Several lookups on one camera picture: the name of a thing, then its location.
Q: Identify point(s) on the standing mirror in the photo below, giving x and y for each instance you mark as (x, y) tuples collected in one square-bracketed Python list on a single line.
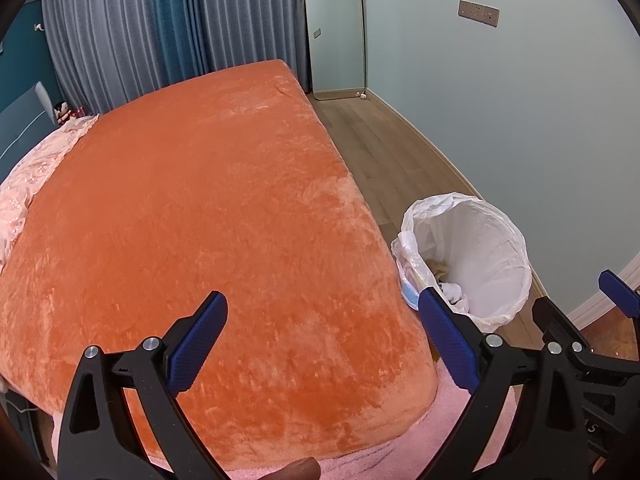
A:
[(335, 25)]

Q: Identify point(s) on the orange plush bed blanket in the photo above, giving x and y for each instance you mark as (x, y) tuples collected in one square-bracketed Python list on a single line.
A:
[(210, 210)]

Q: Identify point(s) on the blue padded headboard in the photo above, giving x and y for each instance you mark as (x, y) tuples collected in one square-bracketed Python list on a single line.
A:
[(22, 125)]

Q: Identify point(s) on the wall switch panel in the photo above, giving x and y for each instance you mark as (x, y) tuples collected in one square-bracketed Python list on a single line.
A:
[(479, 13)]

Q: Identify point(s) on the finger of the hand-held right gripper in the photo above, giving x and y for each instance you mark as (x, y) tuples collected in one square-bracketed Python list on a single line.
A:
[(560, 322), (620, 292)]

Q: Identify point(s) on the small plush toy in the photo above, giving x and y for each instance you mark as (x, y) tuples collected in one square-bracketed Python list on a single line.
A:
[(64, 111)]

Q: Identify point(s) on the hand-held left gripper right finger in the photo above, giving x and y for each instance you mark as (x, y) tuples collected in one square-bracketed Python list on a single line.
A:
[(450, 340)]

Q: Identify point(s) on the blue curtain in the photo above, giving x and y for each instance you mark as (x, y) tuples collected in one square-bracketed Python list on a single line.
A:
[(180, 15)]

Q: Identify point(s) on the pink embroidered quilt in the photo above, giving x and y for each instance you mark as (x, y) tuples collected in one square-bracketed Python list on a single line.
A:
[(35, 170)]

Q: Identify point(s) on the white sock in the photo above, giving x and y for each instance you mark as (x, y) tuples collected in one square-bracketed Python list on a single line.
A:
[(457, 301)]

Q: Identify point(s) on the trash bin with white liner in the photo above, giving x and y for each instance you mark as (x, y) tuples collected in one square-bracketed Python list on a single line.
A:
[(480, 240)]

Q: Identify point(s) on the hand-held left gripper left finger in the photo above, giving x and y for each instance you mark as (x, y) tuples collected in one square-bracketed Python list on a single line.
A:
[(197, 345)]

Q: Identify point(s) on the pink bed sheet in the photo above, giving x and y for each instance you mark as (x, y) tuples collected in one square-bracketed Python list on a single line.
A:
[(442, 435)]

